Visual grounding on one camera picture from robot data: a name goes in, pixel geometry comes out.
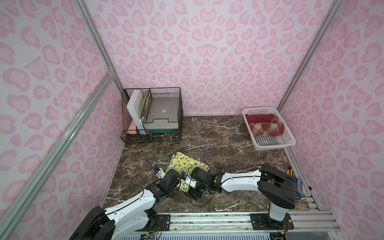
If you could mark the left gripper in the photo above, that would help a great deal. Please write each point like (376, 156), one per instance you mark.
(179, 179)

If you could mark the green lemon print skirt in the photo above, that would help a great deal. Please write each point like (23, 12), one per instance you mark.
(182, 163)

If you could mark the white plastic basket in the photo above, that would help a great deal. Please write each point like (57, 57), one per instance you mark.
(269, 143)

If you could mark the red polka dot skirt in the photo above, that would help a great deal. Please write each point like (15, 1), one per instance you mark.
(261, 118)

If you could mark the red plaid skirt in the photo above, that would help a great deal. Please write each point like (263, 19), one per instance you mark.
(274, 128)

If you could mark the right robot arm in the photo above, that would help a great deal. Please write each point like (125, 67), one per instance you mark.
(280, 188)

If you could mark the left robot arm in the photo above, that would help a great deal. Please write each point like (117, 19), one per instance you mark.
(132, 215)

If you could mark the green stand under tray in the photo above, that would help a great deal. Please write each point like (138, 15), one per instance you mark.
(155, 132)

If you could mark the white tray in basket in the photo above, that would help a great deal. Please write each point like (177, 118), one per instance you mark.
(163, 114)

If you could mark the green book in basket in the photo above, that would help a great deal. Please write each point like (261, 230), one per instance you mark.
(146, 104)

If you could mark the white foam board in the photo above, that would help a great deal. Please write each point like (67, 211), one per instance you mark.
(134, 108)

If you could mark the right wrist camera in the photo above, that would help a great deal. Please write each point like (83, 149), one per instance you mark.
(187, 182)

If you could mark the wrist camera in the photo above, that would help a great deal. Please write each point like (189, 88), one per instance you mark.
(159, 173)
(187, 182)

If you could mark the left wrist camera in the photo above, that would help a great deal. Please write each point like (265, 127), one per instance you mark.
(159, 173)

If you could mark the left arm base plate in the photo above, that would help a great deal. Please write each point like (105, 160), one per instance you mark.
(159, 221)

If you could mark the aluminium front rail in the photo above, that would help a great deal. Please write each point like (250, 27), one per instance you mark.
(309, 225)

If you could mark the black wire basket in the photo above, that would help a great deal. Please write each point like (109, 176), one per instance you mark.
(129, 134)

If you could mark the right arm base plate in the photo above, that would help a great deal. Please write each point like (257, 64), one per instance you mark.
(265, 222)

